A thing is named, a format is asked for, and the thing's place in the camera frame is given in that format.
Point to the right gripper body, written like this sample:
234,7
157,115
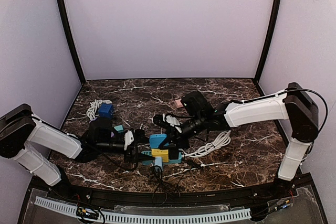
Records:
171,135

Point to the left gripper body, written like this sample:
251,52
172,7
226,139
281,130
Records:
134,149

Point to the teal power strip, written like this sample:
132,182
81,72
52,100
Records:
170,161

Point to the black power adapter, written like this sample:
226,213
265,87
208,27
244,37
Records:
173,153

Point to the blue square socket adapter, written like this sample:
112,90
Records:
156,139

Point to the yellow cube socket adapter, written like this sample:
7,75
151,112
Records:
162,153

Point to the light blue charger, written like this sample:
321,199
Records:
158,163

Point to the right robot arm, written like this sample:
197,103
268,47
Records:
293,104

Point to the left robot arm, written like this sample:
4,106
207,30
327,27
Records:
20,128

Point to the small teal plug adapter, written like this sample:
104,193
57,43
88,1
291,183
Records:
119,128

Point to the pink charger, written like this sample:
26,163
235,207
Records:
178,103

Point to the dark blue cube adapter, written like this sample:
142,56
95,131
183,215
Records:
106,110

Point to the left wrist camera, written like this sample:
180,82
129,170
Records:
134,136

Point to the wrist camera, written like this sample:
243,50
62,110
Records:
167,121
134,136

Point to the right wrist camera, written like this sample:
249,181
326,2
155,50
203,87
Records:
167,121

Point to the white slotted cable duct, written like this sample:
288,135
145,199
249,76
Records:
129,214

